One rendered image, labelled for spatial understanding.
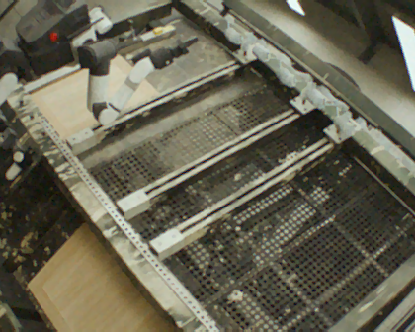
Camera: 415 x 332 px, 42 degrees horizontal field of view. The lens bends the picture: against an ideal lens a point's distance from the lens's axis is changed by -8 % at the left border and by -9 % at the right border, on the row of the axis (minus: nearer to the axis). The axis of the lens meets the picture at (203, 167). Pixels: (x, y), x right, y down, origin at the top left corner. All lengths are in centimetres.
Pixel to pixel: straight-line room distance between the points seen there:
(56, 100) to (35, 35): 64
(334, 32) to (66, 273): 674
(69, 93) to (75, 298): 103
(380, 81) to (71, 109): 578
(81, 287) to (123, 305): 24
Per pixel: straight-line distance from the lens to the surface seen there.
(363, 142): 276
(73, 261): 267
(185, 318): 212
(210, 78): 292
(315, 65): 349
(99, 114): 243
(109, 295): 254
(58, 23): 234
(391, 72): 807
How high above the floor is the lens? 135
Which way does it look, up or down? 2 degrees down
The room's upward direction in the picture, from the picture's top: 44 degrees clockwise
